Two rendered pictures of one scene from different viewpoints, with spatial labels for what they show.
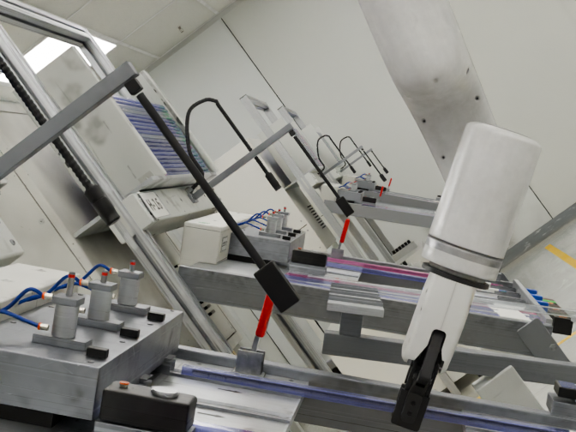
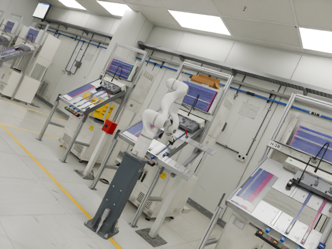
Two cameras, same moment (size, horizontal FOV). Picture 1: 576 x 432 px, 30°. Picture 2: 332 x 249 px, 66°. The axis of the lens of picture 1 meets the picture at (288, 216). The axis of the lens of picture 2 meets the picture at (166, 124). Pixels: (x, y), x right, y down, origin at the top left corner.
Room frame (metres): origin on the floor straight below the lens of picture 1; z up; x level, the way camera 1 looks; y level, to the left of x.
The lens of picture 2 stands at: (2.41, -2.48, 1.08)
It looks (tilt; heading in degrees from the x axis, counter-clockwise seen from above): 0 degrees down; 119
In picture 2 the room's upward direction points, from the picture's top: 26 degrees clockwise
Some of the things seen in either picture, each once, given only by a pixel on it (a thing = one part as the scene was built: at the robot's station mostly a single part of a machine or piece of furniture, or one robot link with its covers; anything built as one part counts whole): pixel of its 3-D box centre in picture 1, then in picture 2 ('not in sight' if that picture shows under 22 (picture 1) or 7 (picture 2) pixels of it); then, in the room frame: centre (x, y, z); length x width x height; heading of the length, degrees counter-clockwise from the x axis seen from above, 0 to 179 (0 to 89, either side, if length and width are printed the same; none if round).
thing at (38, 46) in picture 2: not in sight; (27, 60); (-3.68, 1.07, 0.95); 1.36 x 0.82 x 1.90; 83
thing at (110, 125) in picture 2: not in sight; (98, 148); (0.21, 0.12, 0.39); 0.24 x 0.24 x 0.78; 83
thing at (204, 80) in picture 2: not in sight; (209, 82); (0.96, 0.68, 1.82); 0.68 x 0.30 x 0.20; 173
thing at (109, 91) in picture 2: not in sight; (93, 117); (-0.46, 0.49, 0.66); 1.01 x 0.73 x 1.31; 83
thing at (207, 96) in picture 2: not in sight; (196, 96); (1.03, 0.37, 1.52); 0.51 x 0.13 x 0.27; 173
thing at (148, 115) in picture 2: not in sight; (148, 123); (1.19, -0.58, 1.00); 0.19 x 0.12 x 0.24; 10
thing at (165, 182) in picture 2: not in sight; (154, 184); (0.98, 0.49, 0.31); 0.70 x 0.65 x 0.62; 173
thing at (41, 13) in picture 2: not in sight; (43, 12); (-3.70, 0.92, 2.10); 0.58 x 0.14 x 0.41; 173
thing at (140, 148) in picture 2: not in sight; (141, 146); (1.22, -0.57, 0.79); 0.19 x 0.19 x 0.18
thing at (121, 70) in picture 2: not in sight; (110, 103); (-0.45, 0.70, 0.95); 1.35 x 0.82 x 1.90; 83
